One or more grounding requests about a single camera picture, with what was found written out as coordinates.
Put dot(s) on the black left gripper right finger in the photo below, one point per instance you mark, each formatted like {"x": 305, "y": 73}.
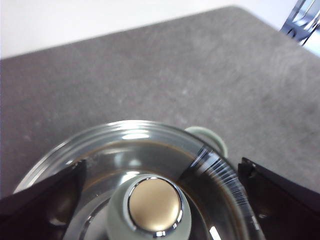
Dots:
{"x": 287, "y": 212}

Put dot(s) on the glass lid with green knob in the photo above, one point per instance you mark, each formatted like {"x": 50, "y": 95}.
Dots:
{"x": 155, "y": 205}

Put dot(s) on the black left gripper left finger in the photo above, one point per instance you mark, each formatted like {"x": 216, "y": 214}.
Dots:
{"x": 30, "y": 217}

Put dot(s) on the pale green electric steamer pot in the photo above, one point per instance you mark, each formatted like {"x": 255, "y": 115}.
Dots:
{"x": 212, "y": 137}

